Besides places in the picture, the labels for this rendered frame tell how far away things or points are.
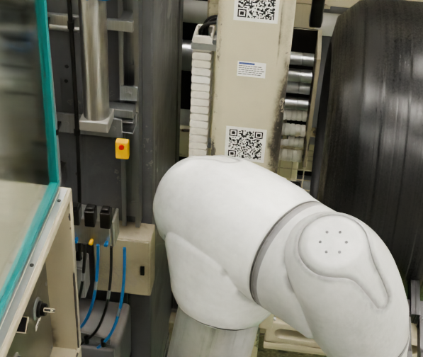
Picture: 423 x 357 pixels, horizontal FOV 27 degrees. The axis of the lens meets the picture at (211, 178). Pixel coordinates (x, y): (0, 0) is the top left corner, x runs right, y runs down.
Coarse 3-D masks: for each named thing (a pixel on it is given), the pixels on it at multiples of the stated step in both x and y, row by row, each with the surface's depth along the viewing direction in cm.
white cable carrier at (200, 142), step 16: (208, 32) 159; (192, 64) 158; (208, 64) 158; (192, 80) 160; (208, 80) 160; (192, 96) 162; (208, 96) 162; (192, 112) 165; (208, 112) 165; (192, 128) 166; (208, 128) 168; (192, 144) 168; (208, 144) 170
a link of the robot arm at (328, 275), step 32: (288, 224) 92; (320, 224) 87; (352, 224) 86; (256, 256) 92; (288, 256) 88; (320, 256) 85; (352, 256) 84; (384, 256) 87; (256, 288) 93; (288, 288) 90; (320, 288) 85; (352, 288) 85; (384, 288) 87; (288, 320) 93; (320, 320) 88; (352, 320) 87; (384, 320) 89; (352, 352) 91; (384, 352) 92
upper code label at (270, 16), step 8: (240, 0) 148; (248, 0) 148; (256, 0) 148; (264, 0) 148; (272, 0) 148; (240, 8) 149; (248, 8) 149; (256, 8) 149; (264, 8) 149; (272, 8) 149; (240, 16) 150; (248, 16) 150; (256, 16) 150; (264, 16) 150; (272, 16) 149
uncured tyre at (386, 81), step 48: (384, 0) 163; (336, 48) 158; (384, 48) 149; (336, 96) 150; (384, 96) 145; (336, 144) 148; (384, 144) 144; (336, 192) 149; (384, 192) 145; (384, 240) 149
